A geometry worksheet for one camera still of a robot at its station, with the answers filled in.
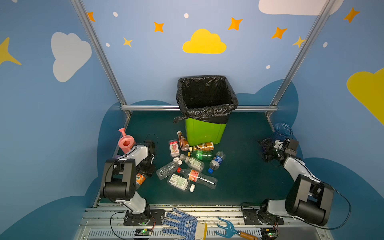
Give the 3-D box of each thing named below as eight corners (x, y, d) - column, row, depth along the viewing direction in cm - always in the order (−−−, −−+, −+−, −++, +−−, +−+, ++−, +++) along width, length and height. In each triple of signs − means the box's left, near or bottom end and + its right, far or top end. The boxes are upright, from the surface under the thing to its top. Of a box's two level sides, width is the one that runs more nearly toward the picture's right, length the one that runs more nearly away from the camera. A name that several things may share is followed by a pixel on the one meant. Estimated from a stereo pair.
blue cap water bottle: (205, 170, 91) (205, 167, 88) (219, 152, 99) (219, 149, 96) (212, 176, 88) (213, 173, 86) (226, 156, 97) (227, 154, 94)
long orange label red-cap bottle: (176, 175, 89) (175, 172, 86) (180, 167, 93) (179, 164, 89) (215, 190, 84) (216, 188, 80) (217, 181, 87) (218, 178, 84)
